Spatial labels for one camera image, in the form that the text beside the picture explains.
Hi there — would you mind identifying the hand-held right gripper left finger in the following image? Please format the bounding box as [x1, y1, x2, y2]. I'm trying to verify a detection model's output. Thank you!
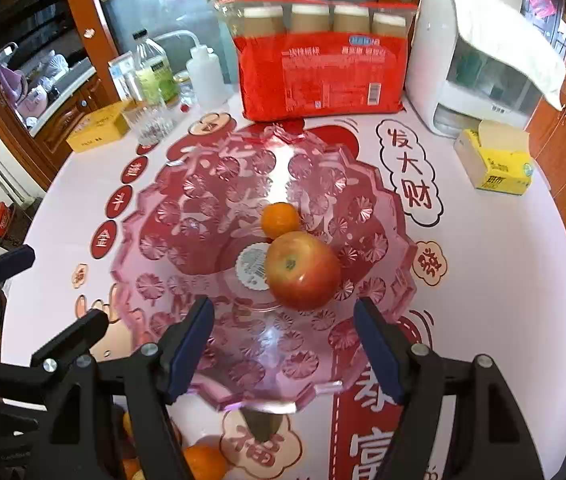
[50, 296, 216, 480]

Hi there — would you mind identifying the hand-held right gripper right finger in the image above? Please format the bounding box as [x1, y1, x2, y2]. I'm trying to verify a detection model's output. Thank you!
[353, 297, 528, 480]

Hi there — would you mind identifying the red apple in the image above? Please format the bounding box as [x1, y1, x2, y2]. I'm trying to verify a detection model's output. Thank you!
[266, 231, 342, 311]

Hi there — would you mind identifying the pink glass fruit bowl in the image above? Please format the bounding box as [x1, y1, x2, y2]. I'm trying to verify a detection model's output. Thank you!
[109, 124, 418, 416]

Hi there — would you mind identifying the red container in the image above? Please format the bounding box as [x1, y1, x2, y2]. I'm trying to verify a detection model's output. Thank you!
[0, 201, 16, 245]

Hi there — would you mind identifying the yellow tin box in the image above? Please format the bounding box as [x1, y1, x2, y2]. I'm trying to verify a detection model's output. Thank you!
[65, 100, 131, 154]

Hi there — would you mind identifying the pink plastic bag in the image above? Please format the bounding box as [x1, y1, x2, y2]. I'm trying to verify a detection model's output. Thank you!
[15, 85, 48, 117]

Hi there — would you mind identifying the wooden kitchen cabinet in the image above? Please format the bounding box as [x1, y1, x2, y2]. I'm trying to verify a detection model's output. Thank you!
[28, 74, 106, 153]

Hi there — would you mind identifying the glass tumbler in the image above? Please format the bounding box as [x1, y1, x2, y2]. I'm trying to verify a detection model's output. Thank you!
[122, 99, 174, 145]

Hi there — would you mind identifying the white carton box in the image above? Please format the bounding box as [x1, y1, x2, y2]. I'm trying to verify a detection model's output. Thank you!
[109, 52, 140, 103]

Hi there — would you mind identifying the yellow tissue box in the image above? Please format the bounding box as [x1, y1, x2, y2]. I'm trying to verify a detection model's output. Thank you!
[454, 120, 534, 196]

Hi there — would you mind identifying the clear bottle green label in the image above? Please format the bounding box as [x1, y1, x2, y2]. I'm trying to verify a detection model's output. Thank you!
[130, 31, 181, 106]

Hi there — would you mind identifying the small glass jar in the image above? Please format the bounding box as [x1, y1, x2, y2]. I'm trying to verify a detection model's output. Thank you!
[173, 71, 194, 107]

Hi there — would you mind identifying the white squeeze bottle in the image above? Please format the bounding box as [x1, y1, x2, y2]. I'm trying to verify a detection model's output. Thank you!
[152, 30, 231, 110]

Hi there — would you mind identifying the red paper cup package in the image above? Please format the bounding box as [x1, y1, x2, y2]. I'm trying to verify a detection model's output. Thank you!
[214, 0, 420, 122]

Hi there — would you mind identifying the white countertop appliance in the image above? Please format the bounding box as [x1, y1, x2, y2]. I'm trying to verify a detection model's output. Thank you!
[405, 0, 548, 138]

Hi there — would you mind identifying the white cloth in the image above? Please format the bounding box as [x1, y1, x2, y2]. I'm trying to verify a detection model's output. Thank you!
[450, 0, 566, 111]

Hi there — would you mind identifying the red door decoration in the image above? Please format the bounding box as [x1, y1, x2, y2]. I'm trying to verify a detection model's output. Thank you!
[525, 0, 558, 20]

